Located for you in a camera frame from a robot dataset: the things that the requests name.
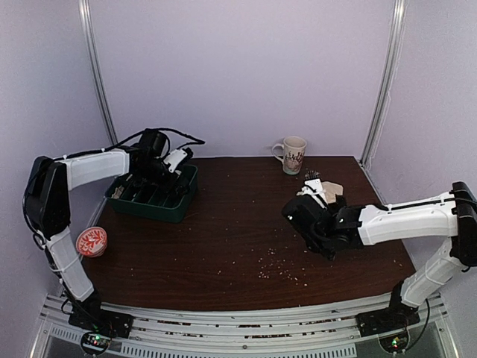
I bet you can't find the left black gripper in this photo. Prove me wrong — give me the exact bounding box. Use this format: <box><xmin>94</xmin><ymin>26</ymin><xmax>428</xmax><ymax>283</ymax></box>
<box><xmin>138</xmin><ymin>157</ymin><xmax>190</xmax><ymax>199</ymax></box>

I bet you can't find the cream underwear navy trim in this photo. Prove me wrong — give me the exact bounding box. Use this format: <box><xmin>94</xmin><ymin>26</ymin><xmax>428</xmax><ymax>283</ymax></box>
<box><xmin>322</xmin><ymin>181</ymin><xmax>344</xmax><ymax>204</ymax></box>

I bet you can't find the green compartment tray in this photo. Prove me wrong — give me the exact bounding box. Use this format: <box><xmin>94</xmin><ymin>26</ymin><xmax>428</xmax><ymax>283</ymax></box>
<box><xmin>105</xmin><ymin>165</ymin><xmax>198</xmax><ymax>223</ymax></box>

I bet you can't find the white patterned ceramic mug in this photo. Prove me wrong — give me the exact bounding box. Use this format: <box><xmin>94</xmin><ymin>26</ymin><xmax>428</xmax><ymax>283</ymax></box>
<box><xmin>271</xmin><ymin>136</ymin><xmax>307</xmax><ymax>175</ymax></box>

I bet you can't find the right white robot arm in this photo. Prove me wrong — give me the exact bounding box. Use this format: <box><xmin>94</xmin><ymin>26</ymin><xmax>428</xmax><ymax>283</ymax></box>
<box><xmin>282</xmin><ymin>179</ymin><xmax>476</xmax><ymax>330</ymax></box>

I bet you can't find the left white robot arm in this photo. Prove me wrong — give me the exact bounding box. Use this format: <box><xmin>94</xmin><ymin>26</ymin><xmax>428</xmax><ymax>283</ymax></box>
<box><xmin>22</xmin><ymin>128</ymin><xmax>193</xmax><ymax>331</ymax></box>

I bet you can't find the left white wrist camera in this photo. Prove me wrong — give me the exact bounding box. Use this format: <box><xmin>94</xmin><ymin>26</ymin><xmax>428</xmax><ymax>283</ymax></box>
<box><xmin>163</xmin><ymin>148</ymin><xmax>194</xmax><ymax>173</ymax></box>

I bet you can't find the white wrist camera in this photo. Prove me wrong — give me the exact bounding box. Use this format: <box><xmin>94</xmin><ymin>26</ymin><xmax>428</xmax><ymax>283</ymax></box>
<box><xmin>296</xmin><ymin>170</ymin><xmax>328</xmax><ymax>208</ymax></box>
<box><xmin>163</xmin><ymin>148</ymin><xmax>194</xmax><ymax>173</ymax></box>

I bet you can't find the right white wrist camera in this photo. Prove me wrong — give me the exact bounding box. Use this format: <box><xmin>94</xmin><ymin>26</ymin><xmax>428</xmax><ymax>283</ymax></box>
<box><xmin>296</xmin><ymin>170</ymin><xmax>328</xmax><ymax>208</ymax></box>

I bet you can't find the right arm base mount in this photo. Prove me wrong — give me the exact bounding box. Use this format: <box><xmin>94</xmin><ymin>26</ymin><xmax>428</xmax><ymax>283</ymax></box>
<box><xmin>356</xmin><ymin>308</ymin><xmax>420</xmax><ymax>337</ymax></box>

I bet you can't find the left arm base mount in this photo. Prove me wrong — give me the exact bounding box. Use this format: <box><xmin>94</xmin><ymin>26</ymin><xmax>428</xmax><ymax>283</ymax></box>
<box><xmin>68</xmin><ymin>310</ymin><xmax>133</xmax><ymax>339</ymax></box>

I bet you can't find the left aluminium frame post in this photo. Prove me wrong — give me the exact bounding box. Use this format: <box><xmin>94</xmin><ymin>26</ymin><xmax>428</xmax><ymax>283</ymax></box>
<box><xmin>78</xmin><ymin>0</ymin><xmax>119</xmax><ymax>145</ymax></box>

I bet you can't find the aluminium frame post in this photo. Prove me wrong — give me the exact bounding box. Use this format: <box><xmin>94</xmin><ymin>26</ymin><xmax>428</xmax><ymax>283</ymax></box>
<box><xmin>78</xmin><ymin>0</ymin><xmax>119</xmax><ymax>145</ymax></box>
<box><xmin>360</xmin><ymin>0</ymin><xmax>408</xmax><ymax>168</ymax></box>

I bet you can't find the right aluminium frame post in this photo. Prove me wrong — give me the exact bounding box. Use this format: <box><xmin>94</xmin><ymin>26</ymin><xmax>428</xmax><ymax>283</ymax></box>
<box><xmin>360</xmin><ymin>0</ymin><xmax>408</xmax><ymax>168</ymax></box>

